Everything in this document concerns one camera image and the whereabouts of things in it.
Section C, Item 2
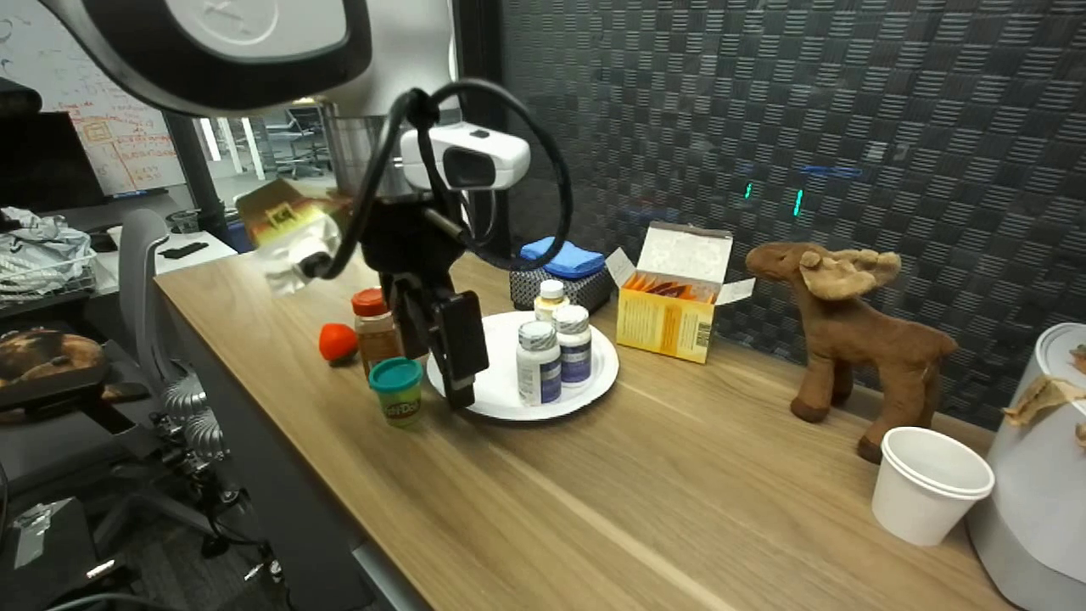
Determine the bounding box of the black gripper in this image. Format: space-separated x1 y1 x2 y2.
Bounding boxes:
357 196 493 415

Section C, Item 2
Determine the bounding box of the brown spice bottle orange cap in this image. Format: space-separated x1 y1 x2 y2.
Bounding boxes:
351 287 407 377

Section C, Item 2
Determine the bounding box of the small tub teal lid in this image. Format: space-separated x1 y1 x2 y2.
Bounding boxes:
368 355 429 427

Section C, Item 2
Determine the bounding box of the white bottle blue label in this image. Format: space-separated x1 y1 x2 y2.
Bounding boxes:
552 303 594 386
515 321 566 412

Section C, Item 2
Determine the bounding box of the white bottle yellow label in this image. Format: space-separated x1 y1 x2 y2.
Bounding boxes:
533 279 573 325

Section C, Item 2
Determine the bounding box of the white round plate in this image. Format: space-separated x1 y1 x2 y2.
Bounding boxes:
426 308 626 427

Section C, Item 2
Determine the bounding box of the orange red ball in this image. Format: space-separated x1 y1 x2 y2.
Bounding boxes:
317 321 362 368

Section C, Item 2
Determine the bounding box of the blue folded cloth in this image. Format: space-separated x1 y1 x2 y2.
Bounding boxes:
515 235 609 287

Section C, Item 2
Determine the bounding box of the yellow open tea box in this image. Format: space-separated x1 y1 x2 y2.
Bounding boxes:
605 221 762 368

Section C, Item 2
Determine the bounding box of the grey office chair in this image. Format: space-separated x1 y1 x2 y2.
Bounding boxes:
0 206 292 611

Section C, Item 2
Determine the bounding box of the whiteboard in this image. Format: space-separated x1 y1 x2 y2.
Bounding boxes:
0 20 190 200

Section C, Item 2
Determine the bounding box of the grey clothes pile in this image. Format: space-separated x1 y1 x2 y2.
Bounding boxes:
0 204 107 313

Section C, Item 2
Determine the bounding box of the brown moose plush toy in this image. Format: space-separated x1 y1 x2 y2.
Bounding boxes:
743 238 964 467

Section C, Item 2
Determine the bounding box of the white paper cup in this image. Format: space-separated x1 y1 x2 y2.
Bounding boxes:
868 424 998 549

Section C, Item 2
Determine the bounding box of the white jug container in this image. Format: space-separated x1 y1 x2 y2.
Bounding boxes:
964 321 1086 611

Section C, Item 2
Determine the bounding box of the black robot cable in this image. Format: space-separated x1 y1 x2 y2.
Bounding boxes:
318 77 577 282

